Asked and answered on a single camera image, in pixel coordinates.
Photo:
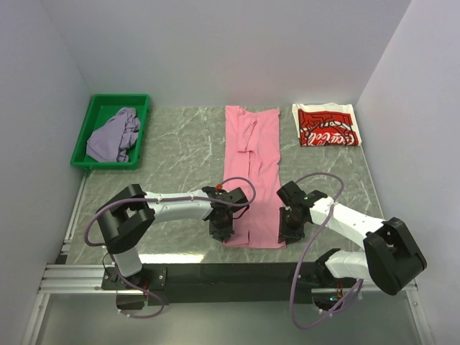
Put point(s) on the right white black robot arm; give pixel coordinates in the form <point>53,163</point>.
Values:
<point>389,256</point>

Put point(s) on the pink t-shirt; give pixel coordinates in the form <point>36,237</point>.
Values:
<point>253,152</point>

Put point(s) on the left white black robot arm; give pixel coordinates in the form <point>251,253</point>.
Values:
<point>125,219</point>

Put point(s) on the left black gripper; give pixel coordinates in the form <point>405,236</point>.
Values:
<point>225,233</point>

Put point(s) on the green plastic bin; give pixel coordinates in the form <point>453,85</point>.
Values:
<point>101,108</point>

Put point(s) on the folded red white Coca-Cola t-shirt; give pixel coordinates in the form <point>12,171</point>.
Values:
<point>328,124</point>

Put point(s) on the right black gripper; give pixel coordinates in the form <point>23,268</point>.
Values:
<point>285,231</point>

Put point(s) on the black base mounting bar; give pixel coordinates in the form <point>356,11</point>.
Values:
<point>225,282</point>

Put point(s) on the lavender t-shirt in bin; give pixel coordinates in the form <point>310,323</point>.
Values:
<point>111,142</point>

